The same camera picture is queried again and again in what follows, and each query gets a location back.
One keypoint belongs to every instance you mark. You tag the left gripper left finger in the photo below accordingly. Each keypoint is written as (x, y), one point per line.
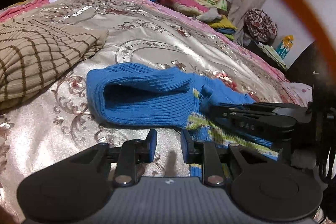
(130, 155)

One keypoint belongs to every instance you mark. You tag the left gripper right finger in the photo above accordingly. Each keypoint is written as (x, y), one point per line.
(206, 154)

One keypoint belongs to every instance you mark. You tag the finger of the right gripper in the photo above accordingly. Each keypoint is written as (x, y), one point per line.
(247, 106)
(234, 116)

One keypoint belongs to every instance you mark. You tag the blue striped knit sweater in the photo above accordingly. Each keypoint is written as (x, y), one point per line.
(134, 95)

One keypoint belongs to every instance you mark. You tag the floral pillow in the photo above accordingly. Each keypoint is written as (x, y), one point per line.
(301, 94)

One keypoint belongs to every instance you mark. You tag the dark wooden headboard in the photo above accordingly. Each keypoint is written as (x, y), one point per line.
(310, 68)

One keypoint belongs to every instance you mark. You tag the green folded cloth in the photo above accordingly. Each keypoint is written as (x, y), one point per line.
(271, 52)

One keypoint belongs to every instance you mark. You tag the yellow blue package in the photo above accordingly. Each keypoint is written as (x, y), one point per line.
(285, 45)

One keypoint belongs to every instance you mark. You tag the yellow folded cloth stack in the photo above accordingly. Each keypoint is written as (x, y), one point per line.
(224, 26)

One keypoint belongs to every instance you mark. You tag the dark floral bundle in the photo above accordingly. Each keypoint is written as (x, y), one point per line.
(260, 26)

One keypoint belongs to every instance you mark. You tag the floral satin bedspread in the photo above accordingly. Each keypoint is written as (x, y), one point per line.
(57, 123)

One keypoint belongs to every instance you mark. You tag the beige checked knit garment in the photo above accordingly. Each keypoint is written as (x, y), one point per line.
(34, 54)

